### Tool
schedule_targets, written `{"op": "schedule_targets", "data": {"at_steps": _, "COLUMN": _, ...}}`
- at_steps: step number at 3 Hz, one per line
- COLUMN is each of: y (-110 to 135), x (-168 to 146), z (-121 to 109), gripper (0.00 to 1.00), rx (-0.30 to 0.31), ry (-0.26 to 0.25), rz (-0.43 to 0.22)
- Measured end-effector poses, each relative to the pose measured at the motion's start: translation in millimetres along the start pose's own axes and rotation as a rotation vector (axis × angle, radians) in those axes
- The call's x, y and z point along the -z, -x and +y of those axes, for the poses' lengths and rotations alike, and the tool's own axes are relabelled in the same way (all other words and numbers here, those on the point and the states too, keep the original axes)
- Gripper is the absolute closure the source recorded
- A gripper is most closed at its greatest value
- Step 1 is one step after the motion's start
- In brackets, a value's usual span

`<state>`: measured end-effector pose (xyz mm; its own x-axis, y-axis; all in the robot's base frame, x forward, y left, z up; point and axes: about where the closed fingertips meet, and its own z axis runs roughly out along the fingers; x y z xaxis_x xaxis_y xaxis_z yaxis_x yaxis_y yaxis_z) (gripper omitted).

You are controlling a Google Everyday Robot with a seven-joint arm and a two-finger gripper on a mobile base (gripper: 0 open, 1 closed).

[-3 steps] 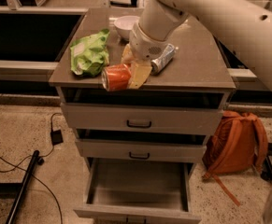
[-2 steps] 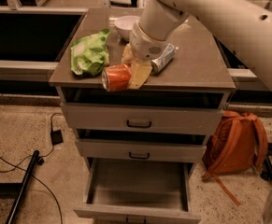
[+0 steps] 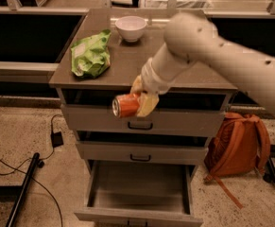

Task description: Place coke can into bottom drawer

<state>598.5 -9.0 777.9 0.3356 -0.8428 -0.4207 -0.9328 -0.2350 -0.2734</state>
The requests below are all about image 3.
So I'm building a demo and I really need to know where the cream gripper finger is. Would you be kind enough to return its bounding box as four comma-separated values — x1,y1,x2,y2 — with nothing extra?
137,93,159,117
130,76,143,94

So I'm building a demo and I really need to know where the orange coke can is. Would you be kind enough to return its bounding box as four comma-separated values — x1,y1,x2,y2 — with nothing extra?
112,94,140,117

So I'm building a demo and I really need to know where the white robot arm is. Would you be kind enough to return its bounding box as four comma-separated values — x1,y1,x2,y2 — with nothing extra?
131,12,275,116

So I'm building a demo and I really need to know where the grey top drawer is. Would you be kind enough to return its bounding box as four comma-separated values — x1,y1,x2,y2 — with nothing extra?
61,104,224,137

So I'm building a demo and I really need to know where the grey drawer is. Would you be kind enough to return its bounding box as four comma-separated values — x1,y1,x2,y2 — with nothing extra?
75,161,203,227
61,104,224,137
77,141,207,166

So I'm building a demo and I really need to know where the grey drawer cabinet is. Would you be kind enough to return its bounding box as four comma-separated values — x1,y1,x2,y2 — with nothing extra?
48,7,239,227

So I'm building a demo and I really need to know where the grey middle drawer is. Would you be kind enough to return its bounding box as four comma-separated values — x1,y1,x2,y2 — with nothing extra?
77,141,207,166

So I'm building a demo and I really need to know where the grey bottom drawer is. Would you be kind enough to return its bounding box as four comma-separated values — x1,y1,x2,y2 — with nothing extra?
75,161,203,227

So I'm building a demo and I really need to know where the green chip bag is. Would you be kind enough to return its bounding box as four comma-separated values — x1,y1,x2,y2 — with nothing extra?
71,29,112,79

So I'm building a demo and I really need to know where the white bowl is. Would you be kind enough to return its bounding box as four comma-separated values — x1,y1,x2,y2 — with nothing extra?
115,16,147,43

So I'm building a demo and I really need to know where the black power adapter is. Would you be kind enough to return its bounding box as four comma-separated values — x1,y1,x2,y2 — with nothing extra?
50,131,63,148

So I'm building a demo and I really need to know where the orange backpack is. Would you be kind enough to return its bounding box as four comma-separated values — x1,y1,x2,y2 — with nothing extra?
204,113,271,208

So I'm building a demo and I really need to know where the black pole on floor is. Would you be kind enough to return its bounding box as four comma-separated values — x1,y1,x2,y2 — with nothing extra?
6,152,40,227

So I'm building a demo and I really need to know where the black pole near backpack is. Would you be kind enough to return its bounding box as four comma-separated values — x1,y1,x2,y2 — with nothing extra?
263,158,275,183

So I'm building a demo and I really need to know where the black floor cable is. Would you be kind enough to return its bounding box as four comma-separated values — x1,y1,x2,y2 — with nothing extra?
0,113,64,227

